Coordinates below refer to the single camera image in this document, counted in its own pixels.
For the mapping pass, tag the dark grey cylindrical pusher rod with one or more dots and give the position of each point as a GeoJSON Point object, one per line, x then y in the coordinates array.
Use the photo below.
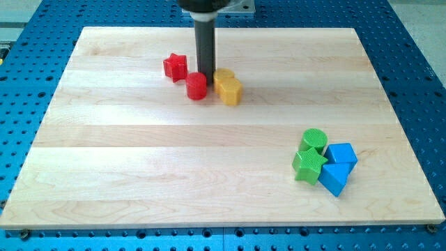
{"type": "Point", "coordinates": [204, 30]}

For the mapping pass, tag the yellow heart block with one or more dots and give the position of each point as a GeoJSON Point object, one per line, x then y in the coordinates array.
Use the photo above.
{"type": "Point", "coordinates": [219, 75]}

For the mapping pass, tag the grey metal mounting plate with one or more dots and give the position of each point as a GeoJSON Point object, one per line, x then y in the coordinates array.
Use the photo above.
{"type": "Point", "coordinates": [240, 7]}

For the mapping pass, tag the red star block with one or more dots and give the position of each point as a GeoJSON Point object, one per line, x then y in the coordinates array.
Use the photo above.
{"type": "Point", "coordinates": [175, 67]}

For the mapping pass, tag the red cylinder block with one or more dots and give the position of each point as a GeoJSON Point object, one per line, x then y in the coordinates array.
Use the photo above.
{"type": "Point", "coordinates": [196, 86]}

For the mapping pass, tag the yellow hexagon block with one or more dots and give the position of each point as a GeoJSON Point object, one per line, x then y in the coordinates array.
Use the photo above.
{"type": "Point", "coordinates": [231, 90]}

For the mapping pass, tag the light wooden board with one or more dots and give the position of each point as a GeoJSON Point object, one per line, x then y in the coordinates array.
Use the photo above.
{"type": "Point", "coordinates": [122, 146]}

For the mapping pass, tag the green cylinder block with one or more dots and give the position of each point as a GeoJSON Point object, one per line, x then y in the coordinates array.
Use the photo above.
{"type": "Point", "coordinates": [313, 138]}

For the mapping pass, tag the green star block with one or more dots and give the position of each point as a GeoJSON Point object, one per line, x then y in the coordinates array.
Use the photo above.
{"type": "Point", "coordinates": [308, 165]}

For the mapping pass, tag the blue perforated metal base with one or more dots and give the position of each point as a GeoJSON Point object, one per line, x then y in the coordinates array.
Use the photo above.
{"type": "Point", "coordinates": [36, 62]}

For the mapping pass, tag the blue cube block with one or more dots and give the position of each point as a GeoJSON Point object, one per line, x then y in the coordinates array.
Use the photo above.
{"type": "Point", "coordinates": [341, 153]}

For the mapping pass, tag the blue triangle block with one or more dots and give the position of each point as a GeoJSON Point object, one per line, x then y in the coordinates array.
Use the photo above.
{"type": "Point", "coordinates": [334, 177]}

